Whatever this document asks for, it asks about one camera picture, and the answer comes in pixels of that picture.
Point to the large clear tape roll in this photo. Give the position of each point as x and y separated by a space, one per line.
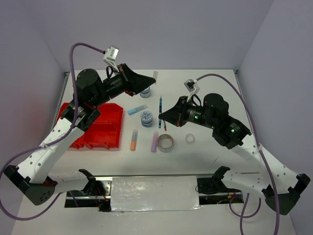
165 143

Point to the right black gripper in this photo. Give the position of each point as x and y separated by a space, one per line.
175 115

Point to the blue gel pen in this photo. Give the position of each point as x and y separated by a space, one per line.
160 112

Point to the near blue white putty jar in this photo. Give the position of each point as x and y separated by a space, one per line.
146 118

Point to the blue glue stick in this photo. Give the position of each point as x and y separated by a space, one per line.
137 109

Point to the far blue white putty jar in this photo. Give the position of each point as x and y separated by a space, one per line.
145 93

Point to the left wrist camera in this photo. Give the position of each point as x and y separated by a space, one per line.
111 54

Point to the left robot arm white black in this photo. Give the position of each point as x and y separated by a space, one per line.
32 176

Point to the blue white putty jar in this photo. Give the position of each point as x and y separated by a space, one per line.
145 93
146 118

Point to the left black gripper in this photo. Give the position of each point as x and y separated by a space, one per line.
133 83

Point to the red compartment storage bin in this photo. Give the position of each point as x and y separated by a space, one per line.
105 131

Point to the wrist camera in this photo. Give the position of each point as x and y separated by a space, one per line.
111 54
192 85

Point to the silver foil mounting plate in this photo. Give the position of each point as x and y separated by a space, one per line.
153 194

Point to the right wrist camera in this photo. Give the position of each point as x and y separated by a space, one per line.
192 85

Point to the purple glue stick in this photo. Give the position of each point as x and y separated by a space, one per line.
154 141

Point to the orange glue stick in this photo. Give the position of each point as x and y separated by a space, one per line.
134 140

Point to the small clear tape roll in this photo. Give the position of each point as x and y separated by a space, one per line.
190 138

